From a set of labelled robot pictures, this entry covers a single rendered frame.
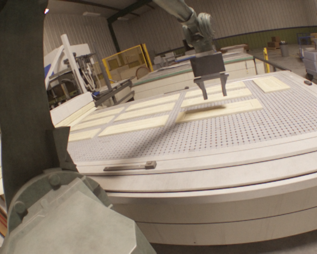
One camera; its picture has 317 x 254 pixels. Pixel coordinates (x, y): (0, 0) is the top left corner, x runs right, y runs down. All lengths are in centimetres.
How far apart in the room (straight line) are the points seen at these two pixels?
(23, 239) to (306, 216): 122
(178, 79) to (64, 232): 465
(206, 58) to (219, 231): 107
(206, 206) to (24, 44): 100
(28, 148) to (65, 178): 15
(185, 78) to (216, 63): 358
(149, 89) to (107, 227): 486
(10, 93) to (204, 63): 108
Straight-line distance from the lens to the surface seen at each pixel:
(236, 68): 477
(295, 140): 99
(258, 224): 109
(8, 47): 64
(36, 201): 50
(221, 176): 82
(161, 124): 139
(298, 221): 119
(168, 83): 491
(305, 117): 122
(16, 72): 62
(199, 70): 125
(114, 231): 34
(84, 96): 310
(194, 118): 132
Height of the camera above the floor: 140
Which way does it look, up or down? 22 degrees down
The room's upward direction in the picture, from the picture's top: 19 degrees counter-clockwise
